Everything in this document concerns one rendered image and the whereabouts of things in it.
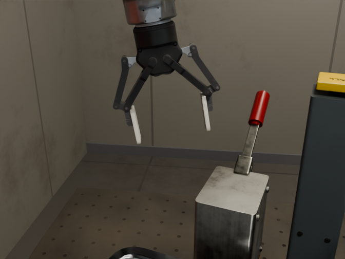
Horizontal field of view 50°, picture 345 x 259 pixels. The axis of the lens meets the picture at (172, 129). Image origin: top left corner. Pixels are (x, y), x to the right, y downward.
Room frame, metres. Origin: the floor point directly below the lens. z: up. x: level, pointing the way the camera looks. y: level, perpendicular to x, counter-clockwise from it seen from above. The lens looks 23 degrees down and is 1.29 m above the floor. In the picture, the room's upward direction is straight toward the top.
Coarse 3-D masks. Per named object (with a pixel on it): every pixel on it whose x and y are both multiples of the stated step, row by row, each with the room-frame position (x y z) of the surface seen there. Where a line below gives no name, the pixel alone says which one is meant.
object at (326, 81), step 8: (320, 72) 0.53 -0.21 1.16; (328, 72) 0.53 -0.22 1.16; (320, 80) 0.48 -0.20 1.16; (328, 80) 0.48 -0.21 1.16; (336, 80) 0.48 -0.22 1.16; (344, 80) 0.48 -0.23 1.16; (320, 88) 0.47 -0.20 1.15; (328, 88) 0.47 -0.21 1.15; (336, 88) 0.47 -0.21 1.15; (344, 88) 0.46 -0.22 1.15
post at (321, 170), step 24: (312, 96) 0.48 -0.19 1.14; (336, 96) 0.48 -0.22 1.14; (312, 120) 0.47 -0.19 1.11; (336, 120) 0.46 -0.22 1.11; (312, 144) 0.47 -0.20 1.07; (336, 144) 0.46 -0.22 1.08; (312, 168) 0.47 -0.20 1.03; (336, 168) 0.46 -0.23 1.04; (312, 192) 0.47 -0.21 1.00; (336, 192) 0.45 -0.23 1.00; (312, 216) 0.46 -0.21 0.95; (336, 216) 0.45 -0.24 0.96; (312, 240) 0.46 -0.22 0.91; (336, 240) 0.45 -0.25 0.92
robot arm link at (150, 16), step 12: (132, 0) 0.63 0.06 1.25; (144, 0) 0.63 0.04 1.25; (156, 0) 0.63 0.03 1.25; (168, 0) 0.64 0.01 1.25; (132, 12) 0.64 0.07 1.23; (144, 12) 0.63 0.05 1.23; (156, 12) 0.63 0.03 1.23; (168, 12) 0.64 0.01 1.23; (132, 24) 0.64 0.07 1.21; (144, 24) 0.64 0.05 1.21; (156, 24) 0.64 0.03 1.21
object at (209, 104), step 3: (207, 87) 0.67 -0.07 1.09; (210, 87) 0.67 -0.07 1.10; (210, 90) 0.67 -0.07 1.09; (213, 90) 0.67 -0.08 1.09; (207, 99) 0.67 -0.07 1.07; (210, 99) 0.67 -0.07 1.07; (207, 102) 0.67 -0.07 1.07; (210, 102) 0.67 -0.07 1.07; (207, 105) 0.67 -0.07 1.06; (210, 105) 0.67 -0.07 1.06; (207, 108) 0.67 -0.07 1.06; (210, 108) 0.67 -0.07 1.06; (210, 111) 0.67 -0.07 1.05
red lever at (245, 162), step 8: (256, 96) 0.51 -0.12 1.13; (264, 96) 0.50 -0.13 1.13; (256, 104) 0.49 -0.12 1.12; (264, 104) 0.49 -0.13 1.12; (256, 112) 0.48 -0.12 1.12; (264, 112) 0.48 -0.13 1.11; (248, 120) 0.48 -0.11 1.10; (256, 120) 0.47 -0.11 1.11; (256, 128) 0.46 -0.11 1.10; (248, 136) 0.46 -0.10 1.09; (256, 136) 0.46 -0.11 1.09; (248, 144) 0.45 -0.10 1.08; (248, 152) 0.44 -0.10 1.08; (240, 160) 0.42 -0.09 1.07; (248, 160) 0.42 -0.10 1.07; (240, 168) 0.41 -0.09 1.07; (248, 168) 0.41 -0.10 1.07
